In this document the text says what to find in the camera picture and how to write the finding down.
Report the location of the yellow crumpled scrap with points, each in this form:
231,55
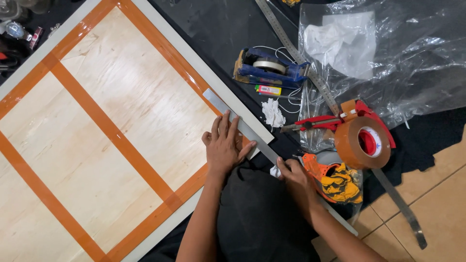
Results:
291,2

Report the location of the small colourful packet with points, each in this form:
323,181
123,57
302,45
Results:
270,90

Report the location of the heap of small clutter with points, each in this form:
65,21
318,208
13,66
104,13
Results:
22,22

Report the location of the grey tape roll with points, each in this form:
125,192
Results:
327,157

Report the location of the crumpled white paper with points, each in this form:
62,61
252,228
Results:
342,43

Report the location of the black cloth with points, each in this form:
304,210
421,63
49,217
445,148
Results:
222,32

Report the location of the small white tissue piece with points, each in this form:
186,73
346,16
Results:
275,171

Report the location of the person's black trousers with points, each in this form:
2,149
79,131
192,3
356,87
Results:
262,218

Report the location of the person's left hand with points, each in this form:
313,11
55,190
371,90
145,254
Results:
222,153

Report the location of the crumpled white tissue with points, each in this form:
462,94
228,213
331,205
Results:
273,113

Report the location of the blue tape dispenser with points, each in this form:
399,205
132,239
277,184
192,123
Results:
269,69

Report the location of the silver wristwatch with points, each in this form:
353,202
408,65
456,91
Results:
16,30

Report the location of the person's right fingers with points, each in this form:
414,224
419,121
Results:
285,168

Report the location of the red dispenser with brown tape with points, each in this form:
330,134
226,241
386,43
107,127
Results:
358,142

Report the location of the long steel ruler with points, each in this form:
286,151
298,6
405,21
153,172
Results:
287,40

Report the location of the plywood board with brown tape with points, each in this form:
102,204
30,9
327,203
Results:
109,127

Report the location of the person's right hand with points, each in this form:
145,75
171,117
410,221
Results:
298,180

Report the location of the red utility knife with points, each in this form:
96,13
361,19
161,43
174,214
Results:
316,123

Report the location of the orange dispenser with yellow-black tape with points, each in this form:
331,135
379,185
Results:
338,183

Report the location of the clear plastic sheet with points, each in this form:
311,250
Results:
411,62

